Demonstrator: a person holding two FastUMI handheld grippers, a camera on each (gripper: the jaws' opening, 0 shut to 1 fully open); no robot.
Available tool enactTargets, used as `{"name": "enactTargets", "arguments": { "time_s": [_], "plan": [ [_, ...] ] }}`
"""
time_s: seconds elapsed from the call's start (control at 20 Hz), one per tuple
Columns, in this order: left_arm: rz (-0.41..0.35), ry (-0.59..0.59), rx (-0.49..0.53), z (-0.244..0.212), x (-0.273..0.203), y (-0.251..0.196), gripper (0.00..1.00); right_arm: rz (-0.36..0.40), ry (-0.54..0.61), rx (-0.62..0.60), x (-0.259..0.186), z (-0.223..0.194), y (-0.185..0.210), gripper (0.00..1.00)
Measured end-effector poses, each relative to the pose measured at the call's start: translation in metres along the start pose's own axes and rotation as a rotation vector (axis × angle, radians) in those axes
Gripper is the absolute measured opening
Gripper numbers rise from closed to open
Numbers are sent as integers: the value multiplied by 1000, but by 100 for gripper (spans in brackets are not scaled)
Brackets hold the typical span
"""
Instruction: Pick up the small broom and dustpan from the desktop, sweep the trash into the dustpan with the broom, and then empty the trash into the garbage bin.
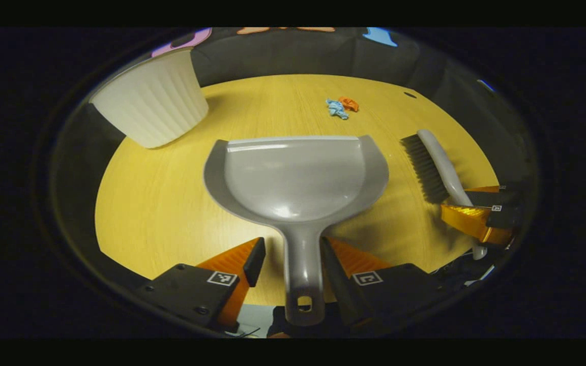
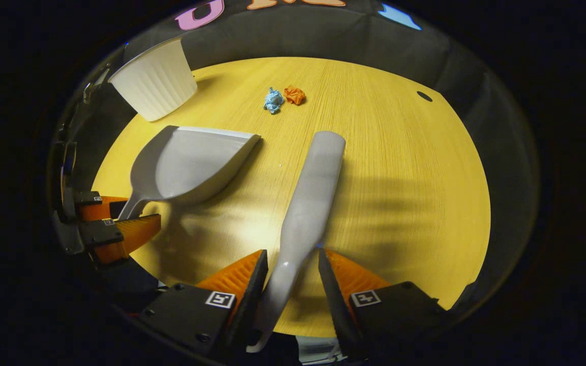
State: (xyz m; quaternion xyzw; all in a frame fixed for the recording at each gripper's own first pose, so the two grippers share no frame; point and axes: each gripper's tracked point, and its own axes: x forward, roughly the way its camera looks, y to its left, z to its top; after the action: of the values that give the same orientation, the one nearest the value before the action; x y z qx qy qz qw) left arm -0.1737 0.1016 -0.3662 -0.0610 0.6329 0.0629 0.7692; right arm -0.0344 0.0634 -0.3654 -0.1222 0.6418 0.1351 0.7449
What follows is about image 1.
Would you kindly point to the white ribbed garbage bin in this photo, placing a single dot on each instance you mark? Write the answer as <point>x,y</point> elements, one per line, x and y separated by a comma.
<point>155,101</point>

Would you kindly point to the grey plastic dustpan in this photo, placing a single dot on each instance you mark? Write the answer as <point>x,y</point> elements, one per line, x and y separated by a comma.
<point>298,178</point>

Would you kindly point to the small grey broom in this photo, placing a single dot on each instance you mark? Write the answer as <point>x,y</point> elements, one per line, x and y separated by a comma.
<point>443,162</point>

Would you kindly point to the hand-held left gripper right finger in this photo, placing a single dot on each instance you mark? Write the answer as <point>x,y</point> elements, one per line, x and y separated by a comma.
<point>338,287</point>

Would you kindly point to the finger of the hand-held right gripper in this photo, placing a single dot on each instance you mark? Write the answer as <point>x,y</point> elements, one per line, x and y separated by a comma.
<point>491,198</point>
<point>504,218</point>

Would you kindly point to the blue paper trash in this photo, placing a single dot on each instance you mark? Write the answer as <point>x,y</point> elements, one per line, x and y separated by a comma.
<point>336,108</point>

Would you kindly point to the wooden desktop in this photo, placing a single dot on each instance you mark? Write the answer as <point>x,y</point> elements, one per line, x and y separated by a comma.
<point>171,203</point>

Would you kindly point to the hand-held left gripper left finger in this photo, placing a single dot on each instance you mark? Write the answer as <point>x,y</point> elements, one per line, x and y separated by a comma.
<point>255,262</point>

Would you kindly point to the orange paper trash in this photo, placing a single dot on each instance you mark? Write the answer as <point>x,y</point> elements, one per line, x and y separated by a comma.
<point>349,103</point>

